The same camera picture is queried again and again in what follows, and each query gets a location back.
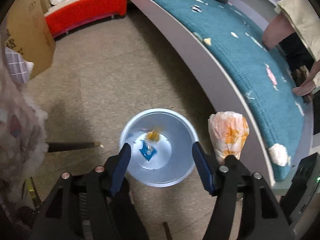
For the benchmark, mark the teal knitted bed blanket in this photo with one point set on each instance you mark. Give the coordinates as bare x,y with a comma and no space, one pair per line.
262,76

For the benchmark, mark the beige hanging garment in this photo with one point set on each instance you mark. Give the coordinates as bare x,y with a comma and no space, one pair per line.
304,20

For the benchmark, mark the fluffy grey sleeve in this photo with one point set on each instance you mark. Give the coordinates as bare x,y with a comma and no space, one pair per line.
23,135

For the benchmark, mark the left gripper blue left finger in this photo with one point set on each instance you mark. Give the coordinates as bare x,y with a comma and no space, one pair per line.
120,163

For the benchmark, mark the grey bed frame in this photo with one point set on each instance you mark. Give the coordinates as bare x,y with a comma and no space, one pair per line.
214,80

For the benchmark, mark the orange white plastic bag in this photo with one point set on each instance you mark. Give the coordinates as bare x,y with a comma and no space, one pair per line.
228,132

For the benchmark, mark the blue snack wrapper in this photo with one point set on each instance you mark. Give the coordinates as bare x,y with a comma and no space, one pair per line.
147,151

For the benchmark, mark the red covered low bench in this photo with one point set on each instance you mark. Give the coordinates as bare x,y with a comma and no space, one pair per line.
62,19

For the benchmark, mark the yellow wrapper in bin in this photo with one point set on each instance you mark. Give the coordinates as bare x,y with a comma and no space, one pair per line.
154,135

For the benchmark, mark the white round trash bin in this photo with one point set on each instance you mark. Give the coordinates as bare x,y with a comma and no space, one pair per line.
173,161

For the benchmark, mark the brown cardboard box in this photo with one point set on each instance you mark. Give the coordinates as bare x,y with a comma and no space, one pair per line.
28,34

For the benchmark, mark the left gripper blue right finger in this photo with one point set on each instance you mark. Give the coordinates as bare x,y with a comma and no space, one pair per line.
203,167

